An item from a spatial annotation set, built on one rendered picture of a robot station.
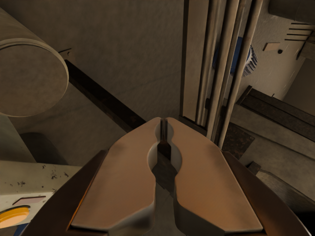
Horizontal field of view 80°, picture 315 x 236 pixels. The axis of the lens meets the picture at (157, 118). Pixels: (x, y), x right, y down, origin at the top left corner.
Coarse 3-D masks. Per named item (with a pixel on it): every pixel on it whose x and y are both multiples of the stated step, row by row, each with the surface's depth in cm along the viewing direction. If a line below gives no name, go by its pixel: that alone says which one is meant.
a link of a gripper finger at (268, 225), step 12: (228, 156) 9; (240, 168) 8; (240, 180) 8; (252, 180) 8; (252, 192) 7; (264, 192) 7; (252, 204) 7; (264, 204) 7; (276, 204) 7; (264, 216) 6; (276, 216) 6; (288, 216) 6; (264, 228) 6; (276, 228) 6; (288, 228) 6; (300, 228) 6
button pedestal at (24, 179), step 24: (0, 120) 39; (0, 144) 32; (24, 144) 37; (0, 168) 23; (24, 168) 26; (48, 168) 29; (72, 168) 34; (0, 192) 22; (24, 192) 24; (48, 192) 27
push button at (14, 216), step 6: (12, 210) 25; (18, 210) 26; (24, 210) 26; (0, 216) 24; (6, 216) 25; (12, 216) 25; (18, 216) 26; (24, 216) 27; (0, 222) 24; (6, 222) 25; (12, 222) 26
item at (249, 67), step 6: (240, 42) 157; (252, 48) 164; (216, 54) 170; (234, 54) 159; (252, 54) 164; (216, 60) 170; (234, 60) 159; (246, 60) 156; (252, 60) 171; (234, 66) 160; (246, 66) 166; (252, 66) 180; (246, 72) 175
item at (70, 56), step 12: (72, 60) 83; (72, 72) 74; (72, 84) 76; (84, 84) 69; (96, 84) 69; (96, 96) 64; (108, 96) 64; (108, 108) 61; (120, 108) 61; (120, 120) 58; (132, 120) 57; (144, 120) 57; (168, 144) 51; (168, 156) 49; (168, 168) 51
